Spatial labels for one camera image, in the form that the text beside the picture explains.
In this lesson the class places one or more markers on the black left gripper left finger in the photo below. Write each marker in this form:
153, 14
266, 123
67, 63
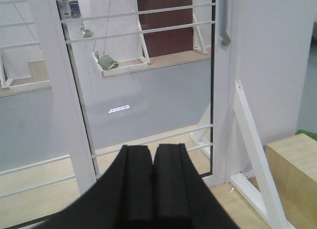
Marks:
121, 199

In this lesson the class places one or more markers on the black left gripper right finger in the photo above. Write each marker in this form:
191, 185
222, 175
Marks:
182, 199

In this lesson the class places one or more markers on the white framed sliding glass door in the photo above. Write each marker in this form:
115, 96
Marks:
173, 104

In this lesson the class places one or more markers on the grey metal door handle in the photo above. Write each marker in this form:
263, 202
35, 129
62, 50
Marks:
223, 11

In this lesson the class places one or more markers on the brown wooden door panel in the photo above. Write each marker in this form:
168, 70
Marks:
170, 41

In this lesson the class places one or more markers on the white wooden support brace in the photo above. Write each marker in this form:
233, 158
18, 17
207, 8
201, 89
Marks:
265, 200

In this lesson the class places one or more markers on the white fixed glass panel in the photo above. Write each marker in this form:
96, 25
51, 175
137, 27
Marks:
41, 123

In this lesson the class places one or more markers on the light wooden box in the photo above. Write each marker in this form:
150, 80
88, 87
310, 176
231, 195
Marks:
293, 164

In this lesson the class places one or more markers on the green cloth bag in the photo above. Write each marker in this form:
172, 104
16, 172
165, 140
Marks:
106, 62

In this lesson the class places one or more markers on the small green object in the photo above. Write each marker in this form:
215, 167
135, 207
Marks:
87, 33

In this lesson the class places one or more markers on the white wooden tray frame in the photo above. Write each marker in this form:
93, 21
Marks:
199, 52

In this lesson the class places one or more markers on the white door frame post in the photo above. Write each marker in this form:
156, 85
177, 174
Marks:
270, 43

